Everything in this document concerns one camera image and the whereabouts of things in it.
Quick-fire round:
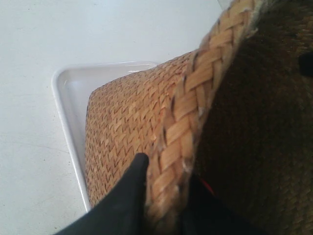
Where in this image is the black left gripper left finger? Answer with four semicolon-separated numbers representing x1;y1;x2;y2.
57;153;149;235

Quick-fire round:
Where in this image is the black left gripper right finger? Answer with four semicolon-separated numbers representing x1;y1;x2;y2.
180;175;259;235

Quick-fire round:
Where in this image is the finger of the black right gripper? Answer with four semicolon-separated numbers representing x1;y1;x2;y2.
299;51;313;76

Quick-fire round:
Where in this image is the brown woven wicker basket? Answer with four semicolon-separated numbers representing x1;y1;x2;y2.
85;0;313;235

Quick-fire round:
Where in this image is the red cylinder front facing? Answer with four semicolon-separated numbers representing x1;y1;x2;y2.
200;178;214;195

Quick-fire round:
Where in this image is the white rectangular plastic tray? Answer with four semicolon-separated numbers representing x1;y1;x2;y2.
51;61;157;212

